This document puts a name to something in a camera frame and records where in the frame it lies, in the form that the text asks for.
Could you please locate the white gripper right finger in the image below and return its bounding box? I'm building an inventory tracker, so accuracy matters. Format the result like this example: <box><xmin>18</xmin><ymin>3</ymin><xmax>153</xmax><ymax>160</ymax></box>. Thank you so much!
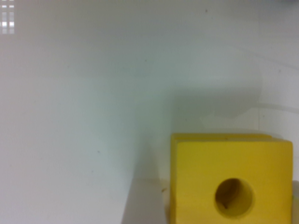
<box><xmin>292</xmin><ymin>181</ymin><xmax>299</xmax><ymax>224</ymax></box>

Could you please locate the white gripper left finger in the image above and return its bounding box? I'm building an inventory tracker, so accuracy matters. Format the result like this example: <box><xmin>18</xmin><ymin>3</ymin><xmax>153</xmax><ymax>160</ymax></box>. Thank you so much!
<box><xmin>121</xmin><ymin>178</ymin><xmax>168</xmax><ymax>224</ymax></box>

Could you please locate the yellow block with hole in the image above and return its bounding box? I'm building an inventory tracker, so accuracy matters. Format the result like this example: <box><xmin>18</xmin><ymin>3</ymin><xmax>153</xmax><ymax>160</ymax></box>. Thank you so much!
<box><xmin>170</xmin><ymin>133</ymin><xmax>293</xmax><ymax>224</ymax></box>

